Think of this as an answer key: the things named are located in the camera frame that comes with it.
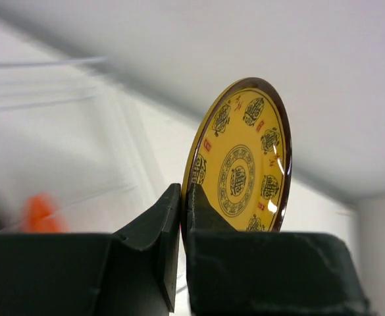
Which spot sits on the yellow patterned plate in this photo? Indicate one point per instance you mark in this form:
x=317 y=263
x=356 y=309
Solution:
x=239 y=168

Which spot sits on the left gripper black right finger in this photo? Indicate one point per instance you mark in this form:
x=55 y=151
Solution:
x=266 y=273

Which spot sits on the clear wire dish rack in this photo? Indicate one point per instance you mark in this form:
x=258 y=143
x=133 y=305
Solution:
x=77 y=141

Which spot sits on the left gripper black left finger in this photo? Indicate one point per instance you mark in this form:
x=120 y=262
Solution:
x=132 y=271

